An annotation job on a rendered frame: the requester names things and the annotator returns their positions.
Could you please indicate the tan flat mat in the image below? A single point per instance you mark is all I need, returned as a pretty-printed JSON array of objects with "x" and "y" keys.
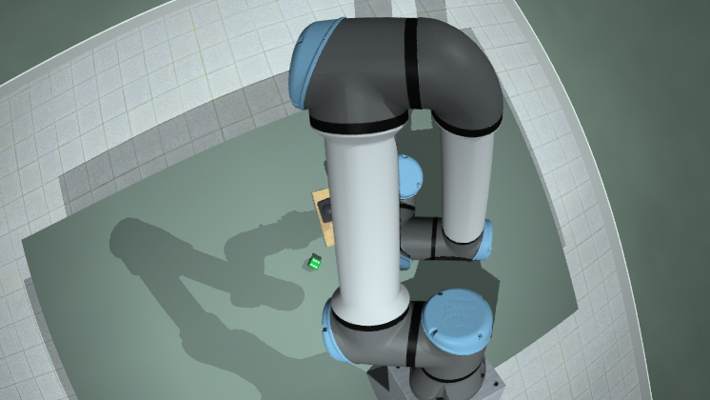
[{"x": 326, "y": 227}]

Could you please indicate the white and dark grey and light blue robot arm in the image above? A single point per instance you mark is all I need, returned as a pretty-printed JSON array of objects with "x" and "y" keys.
[{"x": 360, "y": 76}]

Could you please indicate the green die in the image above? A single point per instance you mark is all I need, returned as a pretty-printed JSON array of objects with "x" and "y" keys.
[{"x": 314, "y": 263}]

